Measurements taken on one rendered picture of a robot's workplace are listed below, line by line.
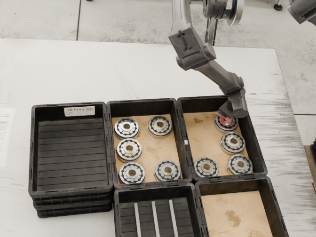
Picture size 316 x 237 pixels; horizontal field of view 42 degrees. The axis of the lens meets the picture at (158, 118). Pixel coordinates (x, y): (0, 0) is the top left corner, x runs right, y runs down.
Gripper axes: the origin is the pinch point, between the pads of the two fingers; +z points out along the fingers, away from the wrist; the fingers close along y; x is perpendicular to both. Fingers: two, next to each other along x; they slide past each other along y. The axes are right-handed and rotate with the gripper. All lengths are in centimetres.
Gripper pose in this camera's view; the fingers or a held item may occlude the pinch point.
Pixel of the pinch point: (227, 118)
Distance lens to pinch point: 181.9
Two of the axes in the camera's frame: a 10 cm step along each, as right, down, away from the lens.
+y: 7.0, -5.5, 4.6
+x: -7.1, -6.1, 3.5
